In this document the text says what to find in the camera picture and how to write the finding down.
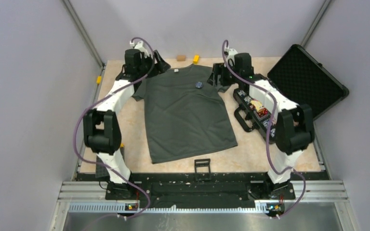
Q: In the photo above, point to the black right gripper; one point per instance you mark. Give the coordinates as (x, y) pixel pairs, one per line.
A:
(218, 69)

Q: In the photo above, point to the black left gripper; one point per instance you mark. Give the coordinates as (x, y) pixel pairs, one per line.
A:
(161, 66)

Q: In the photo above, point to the blue round brooch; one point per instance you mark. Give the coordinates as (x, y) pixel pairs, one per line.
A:
(199, 85)

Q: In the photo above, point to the dark grey t-shirt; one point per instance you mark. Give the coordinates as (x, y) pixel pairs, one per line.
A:
(182, 121)

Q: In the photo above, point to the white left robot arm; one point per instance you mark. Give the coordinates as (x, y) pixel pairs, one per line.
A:
(100, 125)

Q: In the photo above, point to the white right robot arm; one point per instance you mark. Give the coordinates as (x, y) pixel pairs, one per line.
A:
(286, 126)

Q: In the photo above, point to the black square brooch stand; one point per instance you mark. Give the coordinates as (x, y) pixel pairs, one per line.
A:
(202, 169)

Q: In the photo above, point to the tan wooden block left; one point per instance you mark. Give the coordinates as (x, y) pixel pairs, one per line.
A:
(181, 58)

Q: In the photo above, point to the yellow wooden block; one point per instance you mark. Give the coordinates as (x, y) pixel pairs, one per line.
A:
(196, 59)

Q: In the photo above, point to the black poker chip case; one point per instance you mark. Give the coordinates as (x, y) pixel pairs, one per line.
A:
(299, 77)

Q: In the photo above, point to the black perforated block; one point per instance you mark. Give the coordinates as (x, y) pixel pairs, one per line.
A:
(101, 171)

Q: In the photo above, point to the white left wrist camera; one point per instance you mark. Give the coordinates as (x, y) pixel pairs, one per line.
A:
(140, 45)

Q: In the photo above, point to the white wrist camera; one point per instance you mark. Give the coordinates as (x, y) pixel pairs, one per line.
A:
(230, 53)
(140, 45)

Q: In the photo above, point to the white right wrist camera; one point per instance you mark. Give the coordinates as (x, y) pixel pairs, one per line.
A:
(230, 53)

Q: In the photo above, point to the yellow wall bracket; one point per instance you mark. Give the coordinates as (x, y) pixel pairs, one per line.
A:
(99, 80)

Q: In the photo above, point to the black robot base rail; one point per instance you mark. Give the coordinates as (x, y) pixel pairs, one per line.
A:
(193, 190)

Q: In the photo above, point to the white slotted cable duct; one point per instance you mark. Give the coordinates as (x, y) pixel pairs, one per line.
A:
(131, 207)

